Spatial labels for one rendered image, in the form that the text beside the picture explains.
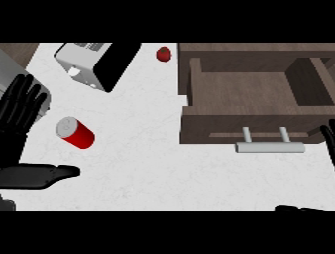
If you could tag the brown wooden drawer front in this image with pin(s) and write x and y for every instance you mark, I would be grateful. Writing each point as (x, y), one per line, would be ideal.
(257, 127)

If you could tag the brown wooden cabinet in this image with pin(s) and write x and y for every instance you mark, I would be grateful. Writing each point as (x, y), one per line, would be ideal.
(261, 53)

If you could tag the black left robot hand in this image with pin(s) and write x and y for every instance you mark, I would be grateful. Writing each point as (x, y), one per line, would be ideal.
(9, 132)

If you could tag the brown wooden open drawer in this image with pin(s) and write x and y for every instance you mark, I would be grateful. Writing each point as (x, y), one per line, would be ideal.
(267, 89)

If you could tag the white and black toaster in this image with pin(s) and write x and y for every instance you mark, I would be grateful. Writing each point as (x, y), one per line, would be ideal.
(96, 63)

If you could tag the small red round fruit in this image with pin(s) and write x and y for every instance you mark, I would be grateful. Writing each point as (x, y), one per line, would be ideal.
(164, 54)

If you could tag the red can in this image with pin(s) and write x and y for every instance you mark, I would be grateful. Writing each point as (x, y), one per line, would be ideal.
(75, 132)

